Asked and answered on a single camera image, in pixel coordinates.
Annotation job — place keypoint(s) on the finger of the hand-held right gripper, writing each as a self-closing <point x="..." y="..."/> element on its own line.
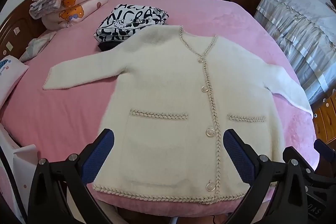
<point x="325" y="150"/>
<point x="302" y="161"/>

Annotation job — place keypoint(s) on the small grey white cloth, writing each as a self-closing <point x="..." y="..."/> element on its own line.
<point x="34" y="47"/>

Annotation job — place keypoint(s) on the black folded garment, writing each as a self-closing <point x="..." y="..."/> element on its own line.
<point x="106" y="46"/>

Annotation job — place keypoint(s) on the pink bed blanket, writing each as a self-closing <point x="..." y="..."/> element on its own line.
<point x="65" y="108"/>

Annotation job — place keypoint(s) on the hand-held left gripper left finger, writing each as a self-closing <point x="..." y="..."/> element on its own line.
<point x="99" y="155"/>

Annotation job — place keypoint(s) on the brown wooden headboard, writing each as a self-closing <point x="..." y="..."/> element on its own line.
<point x="15" y="29"/>

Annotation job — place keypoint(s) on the wooden drawer cabinet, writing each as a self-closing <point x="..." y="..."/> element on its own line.
<point x="325" y="116"/>

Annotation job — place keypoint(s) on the black and white printed garment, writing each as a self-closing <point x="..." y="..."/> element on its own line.
<point x="126" y="19"/>

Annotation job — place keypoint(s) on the grey lace furniture cover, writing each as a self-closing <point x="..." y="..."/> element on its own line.
<point x="296" y="29"/>

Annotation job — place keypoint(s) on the white pillow with blue print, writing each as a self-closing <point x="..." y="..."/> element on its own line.
<point x="10" y="74"/>

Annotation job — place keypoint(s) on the pink bear print quilt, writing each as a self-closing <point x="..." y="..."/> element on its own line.
<point x="78" y="7"/>

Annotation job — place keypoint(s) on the cream fuzzy braided-trim cardigan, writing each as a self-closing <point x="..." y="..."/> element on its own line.
<point x="162" y="82"/>

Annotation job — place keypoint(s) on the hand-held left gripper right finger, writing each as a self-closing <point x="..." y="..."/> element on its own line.
<point x="239" y="155"/>

